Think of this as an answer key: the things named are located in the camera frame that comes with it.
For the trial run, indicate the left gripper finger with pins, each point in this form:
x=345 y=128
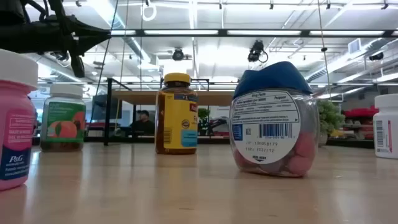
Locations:
x=87 y=43
x=90 y=32

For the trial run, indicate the peach label bottle white cap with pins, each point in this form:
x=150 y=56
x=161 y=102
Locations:
x=63 y=130

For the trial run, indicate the pink bottle white cap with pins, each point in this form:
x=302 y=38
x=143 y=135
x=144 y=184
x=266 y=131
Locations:
x=15 y=124

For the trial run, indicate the amber bottle yellow cap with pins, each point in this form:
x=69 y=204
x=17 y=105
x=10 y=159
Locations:
x=175 y=118

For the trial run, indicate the clear jar blue cap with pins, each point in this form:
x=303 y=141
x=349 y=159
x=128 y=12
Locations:
x=273 y=133

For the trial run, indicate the white bottle red-striped label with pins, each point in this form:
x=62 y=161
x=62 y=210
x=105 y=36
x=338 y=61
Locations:
x=387 y=130

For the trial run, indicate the black background robot arm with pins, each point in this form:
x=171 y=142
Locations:
x=217 y=123

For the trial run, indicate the dark monitor screen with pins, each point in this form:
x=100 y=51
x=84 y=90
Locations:
x=99 y=107

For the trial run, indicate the round black spotlight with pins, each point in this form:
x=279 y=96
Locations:
x=178 y=54

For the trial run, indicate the person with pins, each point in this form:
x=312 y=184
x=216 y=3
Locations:
x=143 y=124

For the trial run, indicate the small dark green plant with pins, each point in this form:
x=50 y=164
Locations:
x=203 y=116

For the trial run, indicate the green plant in patterned pot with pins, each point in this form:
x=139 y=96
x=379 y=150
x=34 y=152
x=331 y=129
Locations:
x=330 y=118

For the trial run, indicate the white air vent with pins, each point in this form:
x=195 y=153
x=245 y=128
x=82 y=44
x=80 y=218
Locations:
x=354 y=46

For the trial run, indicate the rack of red bins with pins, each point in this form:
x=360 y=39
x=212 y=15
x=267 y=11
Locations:
x=360 y=113

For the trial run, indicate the wooden shelf black frame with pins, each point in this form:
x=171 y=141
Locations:
x=136 y=98

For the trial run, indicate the black frame bar with lights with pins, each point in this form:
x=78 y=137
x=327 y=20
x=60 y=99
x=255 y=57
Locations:
x=224 y=32

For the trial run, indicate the black duct-mounted device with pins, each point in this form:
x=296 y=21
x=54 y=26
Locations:
x=376 y=56

